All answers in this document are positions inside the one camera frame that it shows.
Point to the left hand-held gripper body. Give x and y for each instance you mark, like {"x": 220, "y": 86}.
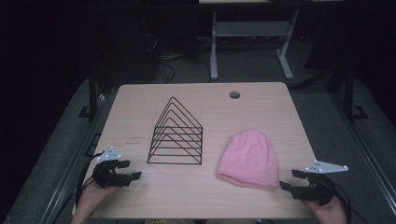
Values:
{"x": 106, "y": 177}

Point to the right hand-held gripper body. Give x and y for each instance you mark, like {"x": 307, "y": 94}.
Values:
{"x": 317, "y": 189}

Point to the pink knit hat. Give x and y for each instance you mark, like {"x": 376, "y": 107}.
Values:
{"x": 249, "y": 158}

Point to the person's left hand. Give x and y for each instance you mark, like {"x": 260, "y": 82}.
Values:
{"x": 91, "y": 194}

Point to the person's right hand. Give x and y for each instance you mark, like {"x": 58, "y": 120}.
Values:
{"x": 331, "y": 214}

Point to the black metal stand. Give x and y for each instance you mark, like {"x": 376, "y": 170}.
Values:
{"x": 92, "y": 96}
{"x": 349, "y": 93}

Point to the aluminium side rail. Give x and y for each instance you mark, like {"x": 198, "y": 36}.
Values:
{"x": 70, "y": 174}
{"x": 367, "y": 155}

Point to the grey metal desk frame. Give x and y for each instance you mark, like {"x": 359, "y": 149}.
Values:
{"x": 249, "y": 28}

